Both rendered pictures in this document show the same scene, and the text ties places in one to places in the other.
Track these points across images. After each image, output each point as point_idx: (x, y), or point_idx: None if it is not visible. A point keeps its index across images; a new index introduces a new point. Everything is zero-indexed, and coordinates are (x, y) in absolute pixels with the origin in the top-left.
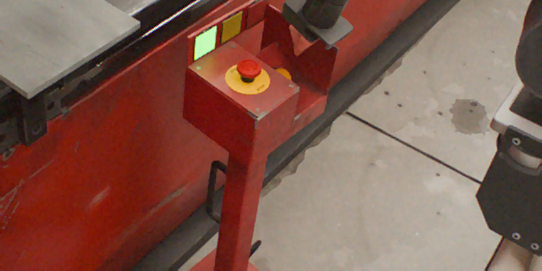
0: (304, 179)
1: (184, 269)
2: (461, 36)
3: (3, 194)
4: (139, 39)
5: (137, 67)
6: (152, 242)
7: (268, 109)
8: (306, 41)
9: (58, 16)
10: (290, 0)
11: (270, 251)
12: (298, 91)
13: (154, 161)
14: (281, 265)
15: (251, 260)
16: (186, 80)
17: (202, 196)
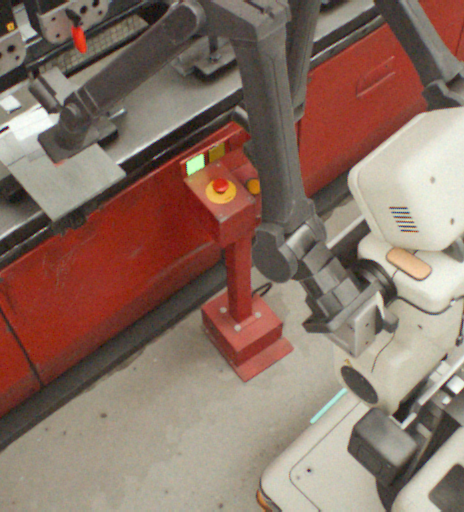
0: (327, 233)
1: (219, 294)
2: None
3: (63, 255)
4: (152, 160)
5: (153, 176)
6: (191, 275)
7: (229, 215)
8: (256, 171)
9: (80, 167)
10: (247, 143)
11: (286, 288)
12: (254, 202)
13: (178, 228)
14: (292, 300)
15: (271, 293)
16: (184, 187)
17: None
